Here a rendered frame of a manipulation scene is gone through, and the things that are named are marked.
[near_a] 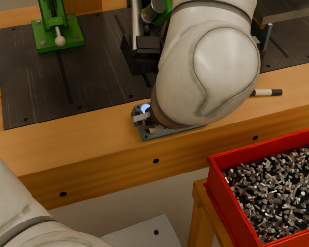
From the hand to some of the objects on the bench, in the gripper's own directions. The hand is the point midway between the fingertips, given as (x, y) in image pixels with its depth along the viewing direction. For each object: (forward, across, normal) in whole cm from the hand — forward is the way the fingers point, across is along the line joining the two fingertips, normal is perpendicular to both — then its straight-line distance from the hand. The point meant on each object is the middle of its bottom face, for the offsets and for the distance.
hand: (154, 123), depth 78 cm
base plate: (+27, +24, +24) cm, 44 cm away
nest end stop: (+18, +6, +18) cm, 26 cm away
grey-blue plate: (+16, +33, +12) cm, 39 cm away
